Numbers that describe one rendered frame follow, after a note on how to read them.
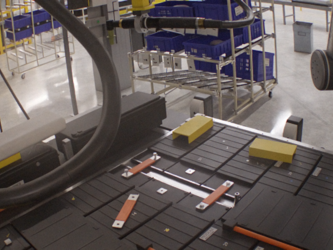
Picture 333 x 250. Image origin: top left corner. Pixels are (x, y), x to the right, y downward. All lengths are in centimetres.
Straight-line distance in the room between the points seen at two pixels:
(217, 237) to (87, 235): 32
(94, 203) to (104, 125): 52
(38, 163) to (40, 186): 63
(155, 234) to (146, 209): 11
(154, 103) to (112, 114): 84
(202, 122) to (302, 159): 43
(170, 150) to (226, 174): 24
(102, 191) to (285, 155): 57
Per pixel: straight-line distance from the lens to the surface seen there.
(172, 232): 88
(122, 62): 493
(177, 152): 122
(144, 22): 141
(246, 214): 91
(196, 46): 349
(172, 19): 136
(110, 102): 55
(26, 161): 110
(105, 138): 52
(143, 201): 100
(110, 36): 153
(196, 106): 162
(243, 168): 111
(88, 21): 371
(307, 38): 708
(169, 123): 173
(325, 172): 112
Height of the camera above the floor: 159
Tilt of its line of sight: 24 degrees down
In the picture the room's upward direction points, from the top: 6 degrees counter-clockwise
